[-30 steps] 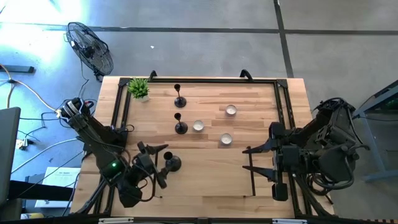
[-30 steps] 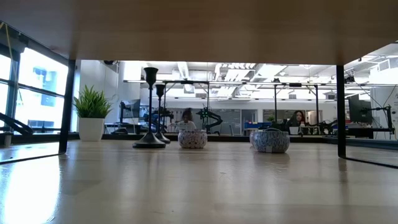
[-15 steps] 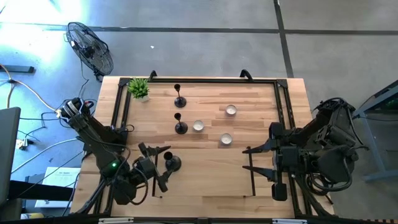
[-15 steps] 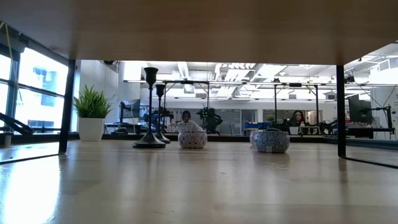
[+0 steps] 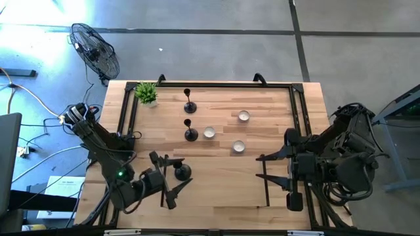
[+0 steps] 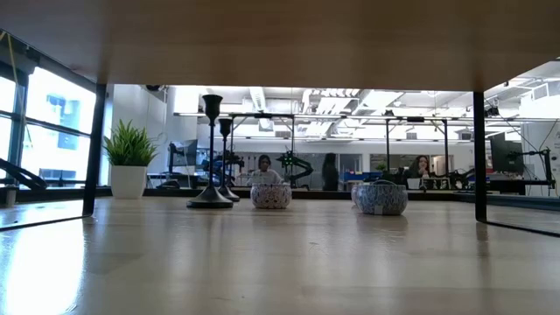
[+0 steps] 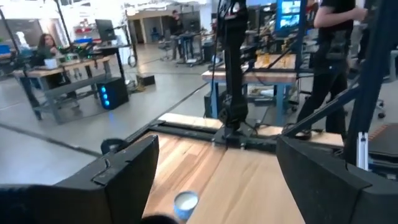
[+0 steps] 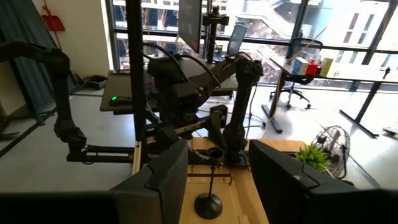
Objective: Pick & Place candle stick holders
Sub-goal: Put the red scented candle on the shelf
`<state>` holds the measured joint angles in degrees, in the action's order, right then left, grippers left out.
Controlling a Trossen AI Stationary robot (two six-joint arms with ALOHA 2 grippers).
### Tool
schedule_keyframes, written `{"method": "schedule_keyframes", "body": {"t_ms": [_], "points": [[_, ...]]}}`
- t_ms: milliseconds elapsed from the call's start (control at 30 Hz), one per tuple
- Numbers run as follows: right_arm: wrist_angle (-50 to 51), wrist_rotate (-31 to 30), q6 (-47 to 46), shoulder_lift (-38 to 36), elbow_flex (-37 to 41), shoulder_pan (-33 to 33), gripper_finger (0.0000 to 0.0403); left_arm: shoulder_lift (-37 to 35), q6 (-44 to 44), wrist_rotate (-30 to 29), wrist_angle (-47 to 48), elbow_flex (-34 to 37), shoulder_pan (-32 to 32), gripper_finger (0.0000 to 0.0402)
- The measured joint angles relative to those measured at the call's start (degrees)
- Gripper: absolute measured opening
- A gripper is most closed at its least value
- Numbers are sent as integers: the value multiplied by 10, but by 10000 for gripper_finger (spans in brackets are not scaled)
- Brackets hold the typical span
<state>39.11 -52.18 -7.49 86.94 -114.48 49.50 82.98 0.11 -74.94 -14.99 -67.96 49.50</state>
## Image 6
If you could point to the white patterned candle bowl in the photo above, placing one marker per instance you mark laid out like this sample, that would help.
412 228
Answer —
271 197

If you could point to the black metal candlestick holder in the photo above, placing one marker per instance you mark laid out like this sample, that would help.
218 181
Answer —
225 127
212 105

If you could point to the blue patterned candle bowl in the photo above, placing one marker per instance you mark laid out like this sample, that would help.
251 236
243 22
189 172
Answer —
381 199

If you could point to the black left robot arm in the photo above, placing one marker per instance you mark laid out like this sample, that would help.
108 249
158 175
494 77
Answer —
22 176

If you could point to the background black robot arm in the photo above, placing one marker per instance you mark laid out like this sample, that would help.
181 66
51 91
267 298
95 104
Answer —
459 179
227 159
289 159

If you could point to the person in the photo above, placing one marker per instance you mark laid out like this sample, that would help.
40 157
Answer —
264 175
330 175
421 166

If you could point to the blue storage bins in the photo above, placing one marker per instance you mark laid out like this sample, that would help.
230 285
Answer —
363 176

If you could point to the black background monitor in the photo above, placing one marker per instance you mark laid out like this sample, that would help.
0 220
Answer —
186 151
503 155

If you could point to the wooden riser shelf black legs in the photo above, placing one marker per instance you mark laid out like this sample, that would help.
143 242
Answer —
280 44

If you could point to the small white background pot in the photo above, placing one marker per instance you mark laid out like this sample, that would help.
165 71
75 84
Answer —
413 184

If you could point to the green plant in white pot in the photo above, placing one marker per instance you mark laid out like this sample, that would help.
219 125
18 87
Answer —
128 181

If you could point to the small grey cylinder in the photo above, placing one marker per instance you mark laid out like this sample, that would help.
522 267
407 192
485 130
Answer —
11 197

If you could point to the black background gantry frame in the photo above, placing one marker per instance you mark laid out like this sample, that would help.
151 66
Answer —
262 116
415 119

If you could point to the black aluminium table frame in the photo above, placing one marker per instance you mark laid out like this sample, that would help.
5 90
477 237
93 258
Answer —
315 194

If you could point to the black window frame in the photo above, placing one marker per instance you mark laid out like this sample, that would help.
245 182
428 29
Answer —
19 131

